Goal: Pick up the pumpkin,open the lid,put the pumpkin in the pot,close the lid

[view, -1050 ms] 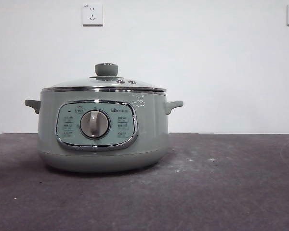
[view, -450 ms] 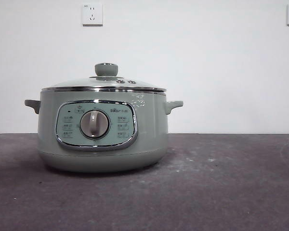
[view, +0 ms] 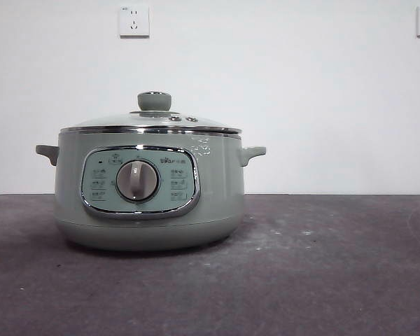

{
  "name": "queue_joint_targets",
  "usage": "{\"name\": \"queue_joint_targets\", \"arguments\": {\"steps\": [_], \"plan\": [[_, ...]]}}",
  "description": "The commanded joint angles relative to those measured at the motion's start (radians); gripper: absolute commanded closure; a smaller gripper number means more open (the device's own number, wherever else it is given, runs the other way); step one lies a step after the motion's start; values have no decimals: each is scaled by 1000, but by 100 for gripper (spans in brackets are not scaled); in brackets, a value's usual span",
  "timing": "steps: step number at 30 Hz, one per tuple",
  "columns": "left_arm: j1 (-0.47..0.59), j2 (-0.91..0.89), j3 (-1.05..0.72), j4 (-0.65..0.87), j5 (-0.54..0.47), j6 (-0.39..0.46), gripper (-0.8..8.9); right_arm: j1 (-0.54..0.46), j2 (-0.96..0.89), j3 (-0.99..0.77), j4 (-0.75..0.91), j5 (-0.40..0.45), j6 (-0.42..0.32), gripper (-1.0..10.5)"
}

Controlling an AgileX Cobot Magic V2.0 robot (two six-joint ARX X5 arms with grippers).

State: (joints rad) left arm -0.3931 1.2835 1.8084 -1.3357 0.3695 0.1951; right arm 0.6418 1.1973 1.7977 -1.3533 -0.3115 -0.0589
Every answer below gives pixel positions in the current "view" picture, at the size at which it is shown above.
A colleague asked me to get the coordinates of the glass lid with green knob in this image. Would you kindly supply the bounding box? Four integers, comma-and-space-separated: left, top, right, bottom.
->
59, 91, 242, 138

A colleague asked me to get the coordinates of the green electric cooking pot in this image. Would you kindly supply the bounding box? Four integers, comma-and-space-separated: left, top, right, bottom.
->
34, 132, 267, 252

